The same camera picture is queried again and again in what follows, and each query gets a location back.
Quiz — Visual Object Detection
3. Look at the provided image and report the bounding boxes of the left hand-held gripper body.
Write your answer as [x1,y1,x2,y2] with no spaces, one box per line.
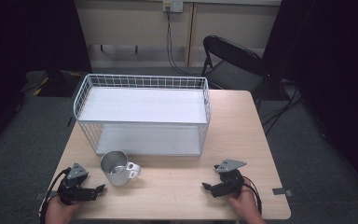
[56,162,99,206]

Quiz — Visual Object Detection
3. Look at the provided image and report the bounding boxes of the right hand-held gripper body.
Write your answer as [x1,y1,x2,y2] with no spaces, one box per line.
[213,159,248,199]

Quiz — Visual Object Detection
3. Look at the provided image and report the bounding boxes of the silver metal cup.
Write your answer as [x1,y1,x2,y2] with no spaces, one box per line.
[100,150,142,188]

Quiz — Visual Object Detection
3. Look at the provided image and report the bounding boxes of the white wire shelf rack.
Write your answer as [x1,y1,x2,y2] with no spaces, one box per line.
[73,73,213,158]

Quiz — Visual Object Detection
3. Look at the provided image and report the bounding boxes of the person's left hand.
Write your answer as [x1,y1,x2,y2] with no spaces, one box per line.
[45,195,81,224]

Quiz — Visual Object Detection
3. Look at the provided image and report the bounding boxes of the person's right hand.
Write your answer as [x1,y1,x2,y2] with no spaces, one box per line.
[227,177,262,219]

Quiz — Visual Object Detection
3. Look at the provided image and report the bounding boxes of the black folding chair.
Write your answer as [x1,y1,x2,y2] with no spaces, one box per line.
[200,35,271,102]

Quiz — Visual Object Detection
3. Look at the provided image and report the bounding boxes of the black curtain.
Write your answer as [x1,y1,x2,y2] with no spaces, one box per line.
[261,0,358,202]
[0,0,93,157]

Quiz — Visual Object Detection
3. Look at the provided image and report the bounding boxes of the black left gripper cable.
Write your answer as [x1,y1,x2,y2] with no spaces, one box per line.
[38,167,73,224]

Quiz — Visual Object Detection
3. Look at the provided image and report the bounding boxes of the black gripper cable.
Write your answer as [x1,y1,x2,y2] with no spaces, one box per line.
[38,167,73,224]
[242,175,263,217]

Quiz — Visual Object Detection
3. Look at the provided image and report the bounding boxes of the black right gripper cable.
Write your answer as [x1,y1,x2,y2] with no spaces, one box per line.
[242,175,263,217]

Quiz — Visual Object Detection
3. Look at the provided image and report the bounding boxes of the black floor cables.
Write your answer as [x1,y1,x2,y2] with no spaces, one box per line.
[260,78,307,135]

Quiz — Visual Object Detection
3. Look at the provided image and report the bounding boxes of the grey stand base plate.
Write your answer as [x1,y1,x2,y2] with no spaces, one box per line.
[21,69,87,98]

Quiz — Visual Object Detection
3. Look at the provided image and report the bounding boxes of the black wall power cable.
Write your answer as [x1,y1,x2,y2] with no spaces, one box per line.
[165,7,203,77]

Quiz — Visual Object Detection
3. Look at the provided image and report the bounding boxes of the white wall outlet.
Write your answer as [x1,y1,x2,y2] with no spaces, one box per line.
[162,0,185,14]

